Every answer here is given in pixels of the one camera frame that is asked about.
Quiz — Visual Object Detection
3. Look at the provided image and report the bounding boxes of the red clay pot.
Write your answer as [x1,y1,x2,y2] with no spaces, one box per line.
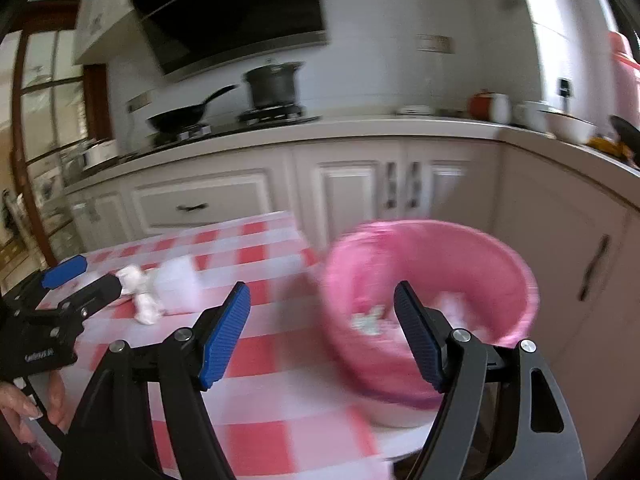
[468,88,501,121]

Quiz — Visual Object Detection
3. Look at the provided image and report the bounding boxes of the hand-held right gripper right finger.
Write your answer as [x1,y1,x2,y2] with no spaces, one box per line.
[394,280,589,480]

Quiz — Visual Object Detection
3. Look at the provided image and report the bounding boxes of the pink checkered tablecloth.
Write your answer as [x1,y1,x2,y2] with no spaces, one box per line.
[30,210,397,480]

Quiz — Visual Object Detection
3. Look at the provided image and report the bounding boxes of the white bowl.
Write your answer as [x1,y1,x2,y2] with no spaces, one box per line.
[542,109,596,144]

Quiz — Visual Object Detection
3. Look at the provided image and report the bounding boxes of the white rice cooker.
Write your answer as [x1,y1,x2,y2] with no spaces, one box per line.
[81,139,122,171]

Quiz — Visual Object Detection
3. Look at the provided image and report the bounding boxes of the black-capped oil bottle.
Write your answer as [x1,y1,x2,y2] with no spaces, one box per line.
[555,78,574,111]

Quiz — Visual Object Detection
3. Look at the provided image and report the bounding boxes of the black pan lid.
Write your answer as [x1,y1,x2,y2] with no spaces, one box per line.
[609,114,640,157]

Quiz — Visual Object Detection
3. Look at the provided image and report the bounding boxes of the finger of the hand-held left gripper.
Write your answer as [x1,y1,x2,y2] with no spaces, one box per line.
[57,274,124,329]
[9,255,89,307]

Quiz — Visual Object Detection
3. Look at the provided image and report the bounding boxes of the pink thermos flask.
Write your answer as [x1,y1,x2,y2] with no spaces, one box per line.
[607,29,640,127]

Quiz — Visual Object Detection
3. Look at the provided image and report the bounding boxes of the white jug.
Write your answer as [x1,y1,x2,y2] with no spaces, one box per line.
[492,94,512,125]

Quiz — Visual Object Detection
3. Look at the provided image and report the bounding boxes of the black lidded pot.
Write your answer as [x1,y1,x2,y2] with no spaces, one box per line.
[242,59,306,111]

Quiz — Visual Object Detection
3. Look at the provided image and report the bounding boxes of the white mug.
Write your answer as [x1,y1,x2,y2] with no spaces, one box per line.
[513,100,549,129]

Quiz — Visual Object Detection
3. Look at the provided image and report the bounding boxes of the black gas stove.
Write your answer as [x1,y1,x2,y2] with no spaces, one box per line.
[149,104,322,149]

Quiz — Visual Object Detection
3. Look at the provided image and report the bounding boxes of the wooden glass door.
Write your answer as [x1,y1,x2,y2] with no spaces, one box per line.
[0,4,112,283]

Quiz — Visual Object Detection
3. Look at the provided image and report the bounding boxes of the black wok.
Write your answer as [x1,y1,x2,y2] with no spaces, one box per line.
[145,83,239,134]

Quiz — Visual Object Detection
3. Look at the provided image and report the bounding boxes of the yellow banana peel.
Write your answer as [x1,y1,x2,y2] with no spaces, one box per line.
[587,135,632,159]

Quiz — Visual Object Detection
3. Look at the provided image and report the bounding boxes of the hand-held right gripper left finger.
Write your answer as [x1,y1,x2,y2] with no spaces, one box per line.
[57,282,251,480]

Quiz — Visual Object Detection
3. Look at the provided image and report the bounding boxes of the white bin with pink bag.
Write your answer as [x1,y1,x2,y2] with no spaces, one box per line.
[320,219,540,429]

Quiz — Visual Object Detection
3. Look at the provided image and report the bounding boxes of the cream wrapper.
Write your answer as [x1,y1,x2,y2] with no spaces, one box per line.
[349,304,387,337]

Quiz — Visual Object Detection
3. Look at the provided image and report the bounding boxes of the white kitchen wall cabinets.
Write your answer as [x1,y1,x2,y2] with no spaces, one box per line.
[72,0,152,64]

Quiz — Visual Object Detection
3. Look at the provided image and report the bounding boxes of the person's left hand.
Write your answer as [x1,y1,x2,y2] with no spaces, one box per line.
[0,375,71,444]

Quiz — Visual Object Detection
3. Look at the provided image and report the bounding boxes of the beige socket with plug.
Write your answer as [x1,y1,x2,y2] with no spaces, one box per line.
[124,90,156,114]

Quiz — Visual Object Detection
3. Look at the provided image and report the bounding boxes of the silver white wrapper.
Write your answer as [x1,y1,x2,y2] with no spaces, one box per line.
[116,265,164,325]

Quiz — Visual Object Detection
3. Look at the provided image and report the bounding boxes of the black range hood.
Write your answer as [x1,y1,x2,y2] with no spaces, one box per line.
[129,0,329,84]

